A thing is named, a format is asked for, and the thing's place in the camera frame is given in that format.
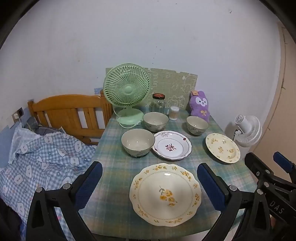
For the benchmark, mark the beige door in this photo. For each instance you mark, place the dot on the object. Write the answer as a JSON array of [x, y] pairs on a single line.
[[286, 92]]

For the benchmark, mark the cotton swab container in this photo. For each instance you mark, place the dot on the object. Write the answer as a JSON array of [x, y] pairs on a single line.
[[174, 114]]

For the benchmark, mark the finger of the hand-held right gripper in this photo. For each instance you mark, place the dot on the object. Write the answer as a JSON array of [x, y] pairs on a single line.
[[283, 161], [255, 165]]

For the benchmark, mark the wall socket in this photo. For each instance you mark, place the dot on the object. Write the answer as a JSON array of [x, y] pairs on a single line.
[[18, 114]]

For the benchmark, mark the purple plush bunny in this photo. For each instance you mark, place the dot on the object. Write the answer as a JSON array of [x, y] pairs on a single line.
[[200, 106]]

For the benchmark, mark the wooden chair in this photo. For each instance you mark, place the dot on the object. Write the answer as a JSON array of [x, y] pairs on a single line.
[[67, 102]]

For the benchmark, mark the small green floral bowl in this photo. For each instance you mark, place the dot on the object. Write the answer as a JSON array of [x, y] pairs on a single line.
[[197, 125]]

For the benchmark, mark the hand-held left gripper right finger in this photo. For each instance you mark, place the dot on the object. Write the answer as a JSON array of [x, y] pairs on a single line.
[[209, 185]]

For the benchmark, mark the blue checkered blanket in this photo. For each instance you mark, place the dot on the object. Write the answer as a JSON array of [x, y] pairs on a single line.
[[46, 162]]

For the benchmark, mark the medium green floral bowl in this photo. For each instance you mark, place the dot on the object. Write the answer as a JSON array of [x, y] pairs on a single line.
[[155, 120]]

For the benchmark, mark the large green floral bowl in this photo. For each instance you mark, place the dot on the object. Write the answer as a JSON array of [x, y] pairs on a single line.
[[138, 141]]

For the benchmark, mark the green patterned board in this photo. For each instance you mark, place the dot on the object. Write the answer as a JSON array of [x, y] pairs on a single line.
[[171, 81]]

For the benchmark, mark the grey plaid pillow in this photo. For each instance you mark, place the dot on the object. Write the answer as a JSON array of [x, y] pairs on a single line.
[[32, 125]]

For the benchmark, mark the green desk fan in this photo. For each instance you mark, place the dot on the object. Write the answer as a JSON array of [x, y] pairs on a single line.
[[126, 89]]

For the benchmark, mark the blue paper sheet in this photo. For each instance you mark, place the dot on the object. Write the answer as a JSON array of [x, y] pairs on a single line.
[[98, 90]]

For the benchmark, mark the white plate with maroon rim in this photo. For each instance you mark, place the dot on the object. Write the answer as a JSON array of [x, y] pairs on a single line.
[[172, 146]]

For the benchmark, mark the large yellow floral plate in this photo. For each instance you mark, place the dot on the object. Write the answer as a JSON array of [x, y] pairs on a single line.
[[165, 194]]

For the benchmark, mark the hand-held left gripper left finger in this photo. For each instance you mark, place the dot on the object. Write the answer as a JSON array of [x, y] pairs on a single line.
[[89, 183]]

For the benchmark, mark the white fan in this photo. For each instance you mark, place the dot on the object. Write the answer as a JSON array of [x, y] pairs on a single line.
[[251, 132]]

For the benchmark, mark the glass jar with dark lid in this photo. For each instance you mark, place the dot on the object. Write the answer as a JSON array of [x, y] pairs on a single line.
[[158, 105]]

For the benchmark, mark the small yellow floral plate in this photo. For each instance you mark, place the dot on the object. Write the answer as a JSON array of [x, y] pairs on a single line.
[[223, 148]]

